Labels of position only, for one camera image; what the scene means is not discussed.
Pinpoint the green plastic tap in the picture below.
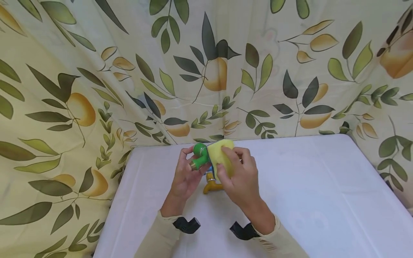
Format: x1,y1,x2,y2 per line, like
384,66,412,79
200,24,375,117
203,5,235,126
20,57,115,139
189,143,211,171

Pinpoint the person's left hand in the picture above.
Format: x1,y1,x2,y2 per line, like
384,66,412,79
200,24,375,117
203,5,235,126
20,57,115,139
160,145,212,218

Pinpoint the yellow plastic tap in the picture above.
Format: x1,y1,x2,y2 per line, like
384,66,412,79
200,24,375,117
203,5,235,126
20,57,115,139
203,171,224,195

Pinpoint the person's right hand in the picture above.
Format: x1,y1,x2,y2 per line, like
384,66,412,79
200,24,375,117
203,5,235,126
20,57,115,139
216,146,276,235

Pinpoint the person's left forearm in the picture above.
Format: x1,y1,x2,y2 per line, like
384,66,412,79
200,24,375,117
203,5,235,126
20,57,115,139
134,210,183,258

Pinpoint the black wrist band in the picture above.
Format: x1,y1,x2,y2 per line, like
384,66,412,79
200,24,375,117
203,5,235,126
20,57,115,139
229,221,261,241
172,217,201,234

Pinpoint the yellow sponge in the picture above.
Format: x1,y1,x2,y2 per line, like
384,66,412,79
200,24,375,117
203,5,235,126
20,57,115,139
206,139,236,183

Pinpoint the person's right forearm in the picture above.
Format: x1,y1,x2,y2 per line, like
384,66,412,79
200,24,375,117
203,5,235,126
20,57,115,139
250,215,310,258

